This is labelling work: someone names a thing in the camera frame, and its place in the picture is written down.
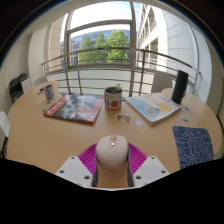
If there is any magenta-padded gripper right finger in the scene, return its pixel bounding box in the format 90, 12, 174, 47
126, 142, 171, 188

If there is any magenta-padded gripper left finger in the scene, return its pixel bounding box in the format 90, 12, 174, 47
54, 142, 100, 188

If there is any white computer mouse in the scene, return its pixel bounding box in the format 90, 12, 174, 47
94, 134, 130, 184

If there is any blue patterned mouse pad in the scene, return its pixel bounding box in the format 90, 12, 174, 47
172, 125, 215, 170

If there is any brown cutout sticker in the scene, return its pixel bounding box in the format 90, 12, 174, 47
114, 113, 132, 125

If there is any red cover magazine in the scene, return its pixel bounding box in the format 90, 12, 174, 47
43, 94, 105, 124

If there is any light blue cover magazine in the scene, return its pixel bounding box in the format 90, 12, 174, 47
124, 92, 183, 126

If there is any apple print plant pot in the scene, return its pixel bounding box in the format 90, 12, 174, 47
104, 83, 123, 112

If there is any white chair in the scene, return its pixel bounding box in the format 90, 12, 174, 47
0, 110, 12, 158
151, 72, 174, 94
32, 76, 49, 88

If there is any black cylindrical bottle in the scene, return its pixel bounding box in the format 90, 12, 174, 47
171, 69, 190, 104

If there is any black printer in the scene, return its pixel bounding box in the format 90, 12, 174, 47
8, 72, 32, 104

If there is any metal balcony railing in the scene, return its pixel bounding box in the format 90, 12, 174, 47
41, 47, 202, 98

